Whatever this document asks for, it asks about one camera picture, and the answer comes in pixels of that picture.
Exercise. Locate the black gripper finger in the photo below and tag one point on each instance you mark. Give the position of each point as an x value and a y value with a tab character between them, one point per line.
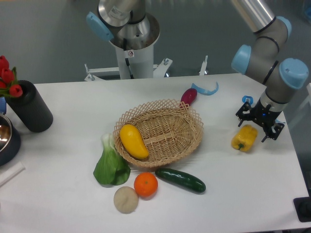
272	131
244	113

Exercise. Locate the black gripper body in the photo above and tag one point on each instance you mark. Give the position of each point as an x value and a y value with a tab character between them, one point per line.
266	112

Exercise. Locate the yellow bell pepper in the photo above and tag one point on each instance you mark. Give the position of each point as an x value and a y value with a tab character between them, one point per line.
245	138

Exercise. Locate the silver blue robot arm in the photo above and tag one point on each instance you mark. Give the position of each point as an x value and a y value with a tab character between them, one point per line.
133	33

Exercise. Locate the blue tag with label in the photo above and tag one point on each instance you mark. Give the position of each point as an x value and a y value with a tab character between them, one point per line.
248	99

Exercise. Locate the blue curved plastic strip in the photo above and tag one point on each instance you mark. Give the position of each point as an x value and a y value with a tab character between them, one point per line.
205	92

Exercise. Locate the purple eggplant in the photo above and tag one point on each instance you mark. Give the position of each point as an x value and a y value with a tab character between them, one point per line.
188	97

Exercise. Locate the woven wicker basket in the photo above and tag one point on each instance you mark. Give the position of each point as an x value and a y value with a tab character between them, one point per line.
170	130

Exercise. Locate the black device at edge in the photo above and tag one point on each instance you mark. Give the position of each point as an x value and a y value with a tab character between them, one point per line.
303	208

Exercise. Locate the dark green cucumber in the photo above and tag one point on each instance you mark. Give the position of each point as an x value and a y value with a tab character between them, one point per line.
182	179

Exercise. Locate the yellow mango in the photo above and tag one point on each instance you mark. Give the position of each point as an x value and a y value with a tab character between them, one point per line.
133	142

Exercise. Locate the orange tangerine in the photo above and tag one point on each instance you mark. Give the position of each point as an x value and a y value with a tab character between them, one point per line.
145	184

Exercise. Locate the green bok choy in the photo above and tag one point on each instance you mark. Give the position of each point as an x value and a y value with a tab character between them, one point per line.
111	169

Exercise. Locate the beige steamed bun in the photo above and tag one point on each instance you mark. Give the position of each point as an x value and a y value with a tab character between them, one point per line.
126	200

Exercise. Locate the black cylindrical vase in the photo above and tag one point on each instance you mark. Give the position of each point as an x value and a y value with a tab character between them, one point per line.
31	108

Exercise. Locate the red tulip bouquet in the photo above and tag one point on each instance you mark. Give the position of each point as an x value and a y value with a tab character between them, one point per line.
9	86

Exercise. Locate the dark metal bowl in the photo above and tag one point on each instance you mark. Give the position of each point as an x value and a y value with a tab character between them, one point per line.
10	140

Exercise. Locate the blue object at left edge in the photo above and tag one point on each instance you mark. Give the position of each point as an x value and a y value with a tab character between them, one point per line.
3	107

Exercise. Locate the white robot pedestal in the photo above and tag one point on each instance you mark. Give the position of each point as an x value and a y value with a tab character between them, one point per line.
136	64

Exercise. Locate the white metal frame bracket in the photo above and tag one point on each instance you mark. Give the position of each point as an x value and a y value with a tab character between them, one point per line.
111	73

